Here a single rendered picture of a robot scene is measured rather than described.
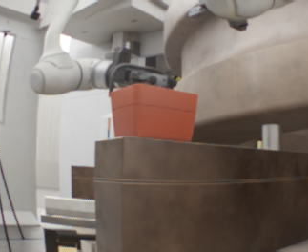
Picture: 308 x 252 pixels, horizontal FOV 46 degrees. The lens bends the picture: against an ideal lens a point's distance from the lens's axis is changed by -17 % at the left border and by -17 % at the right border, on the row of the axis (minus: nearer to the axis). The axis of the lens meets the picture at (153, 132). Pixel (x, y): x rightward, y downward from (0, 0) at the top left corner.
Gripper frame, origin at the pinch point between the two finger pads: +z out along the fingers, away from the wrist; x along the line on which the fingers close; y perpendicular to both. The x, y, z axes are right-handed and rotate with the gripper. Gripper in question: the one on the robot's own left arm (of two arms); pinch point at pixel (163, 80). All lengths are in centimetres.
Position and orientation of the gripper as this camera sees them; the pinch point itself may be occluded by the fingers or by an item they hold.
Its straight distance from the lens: 116.1
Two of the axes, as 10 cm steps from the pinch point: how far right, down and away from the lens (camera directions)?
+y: -1.5, 9.9, 0.7
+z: 8.2, 1.6, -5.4
